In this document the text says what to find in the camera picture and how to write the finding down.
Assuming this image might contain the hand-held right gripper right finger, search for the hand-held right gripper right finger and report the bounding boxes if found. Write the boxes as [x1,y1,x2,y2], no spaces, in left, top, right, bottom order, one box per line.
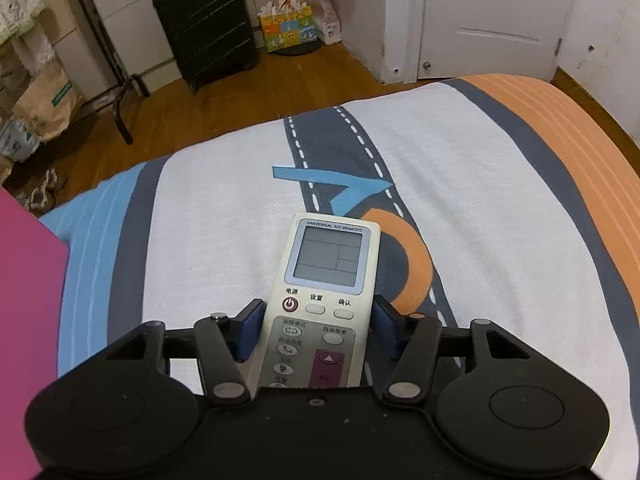
[371,294,531,403]

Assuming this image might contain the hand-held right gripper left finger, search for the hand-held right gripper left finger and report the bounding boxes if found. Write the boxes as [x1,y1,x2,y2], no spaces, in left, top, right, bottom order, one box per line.
[102,299,265,408]

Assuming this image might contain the white remote control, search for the white remote control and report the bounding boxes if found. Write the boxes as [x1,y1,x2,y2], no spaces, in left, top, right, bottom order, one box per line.
[252,212,382,391]

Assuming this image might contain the pink cardboard box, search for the pink cardboard box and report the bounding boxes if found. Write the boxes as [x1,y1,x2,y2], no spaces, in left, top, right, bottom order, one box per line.
[0,190,70,480]

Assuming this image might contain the printed bed sheet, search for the printed bed sheet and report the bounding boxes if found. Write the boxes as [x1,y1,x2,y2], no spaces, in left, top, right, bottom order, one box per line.
[39,74,640,461]

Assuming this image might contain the black metal rack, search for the black metal rack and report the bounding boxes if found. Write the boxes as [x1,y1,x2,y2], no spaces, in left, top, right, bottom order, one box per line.
[65,0,151,146]

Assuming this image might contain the black round base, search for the black round base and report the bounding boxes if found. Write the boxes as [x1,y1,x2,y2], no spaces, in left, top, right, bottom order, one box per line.
[275,40,324,57]

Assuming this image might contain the white and green plastic bag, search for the white and green plastic bag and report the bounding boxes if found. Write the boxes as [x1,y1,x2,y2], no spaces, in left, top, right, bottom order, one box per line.
[0,115,41,162]

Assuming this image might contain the brown paper bag green label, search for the brown paper bag green label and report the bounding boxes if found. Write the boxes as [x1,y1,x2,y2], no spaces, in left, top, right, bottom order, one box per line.
[12,65,84,144]

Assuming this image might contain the colourful gift bag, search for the colourful gift bag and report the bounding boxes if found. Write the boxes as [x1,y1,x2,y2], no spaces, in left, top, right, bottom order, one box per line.
[257,0,317,53]

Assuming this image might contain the black suitcase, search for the black suitcase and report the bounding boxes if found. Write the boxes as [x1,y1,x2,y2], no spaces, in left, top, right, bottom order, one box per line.
[152,0,260,94]

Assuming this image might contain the white wardrobe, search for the white wardrobe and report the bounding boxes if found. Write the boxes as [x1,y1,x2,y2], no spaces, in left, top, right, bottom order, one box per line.
[50,0,186,102]

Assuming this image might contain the white door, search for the white door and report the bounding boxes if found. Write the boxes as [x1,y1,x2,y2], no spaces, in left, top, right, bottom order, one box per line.
[417,0,576,82]

